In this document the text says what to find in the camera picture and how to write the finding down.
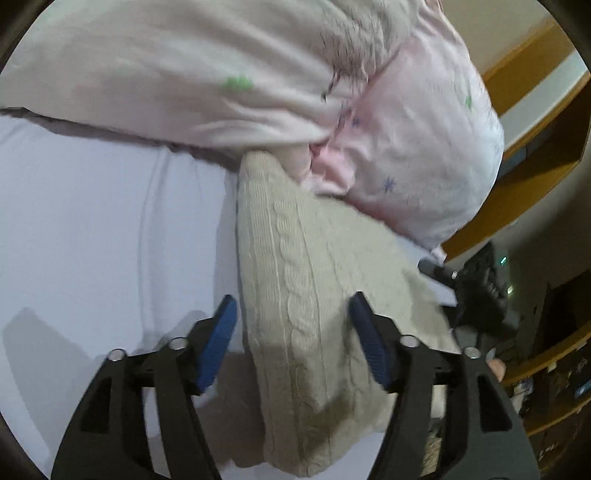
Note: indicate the white bed sheet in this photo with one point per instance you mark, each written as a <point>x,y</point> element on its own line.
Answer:
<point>101,221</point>

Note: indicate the black cabinet panel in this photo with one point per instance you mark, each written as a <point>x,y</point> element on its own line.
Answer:
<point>547,318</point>

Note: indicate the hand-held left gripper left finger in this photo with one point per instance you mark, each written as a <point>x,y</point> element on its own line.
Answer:
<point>217,341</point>

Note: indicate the orange wooden headboard frame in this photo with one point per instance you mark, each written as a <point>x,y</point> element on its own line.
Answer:
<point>531,184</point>

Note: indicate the person's right hand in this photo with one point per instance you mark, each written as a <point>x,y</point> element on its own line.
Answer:
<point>497,369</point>

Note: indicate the wooden shelf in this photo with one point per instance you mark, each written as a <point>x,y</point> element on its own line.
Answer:
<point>549,374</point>

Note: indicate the pink star-print quilt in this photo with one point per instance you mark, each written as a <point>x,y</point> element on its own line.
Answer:
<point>207,69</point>

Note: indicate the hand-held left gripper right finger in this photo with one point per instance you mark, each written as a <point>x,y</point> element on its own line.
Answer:
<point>371,341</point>

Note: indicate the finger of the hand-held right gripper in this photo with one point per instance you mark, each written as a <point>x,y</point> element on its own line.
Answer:
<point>436,273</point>

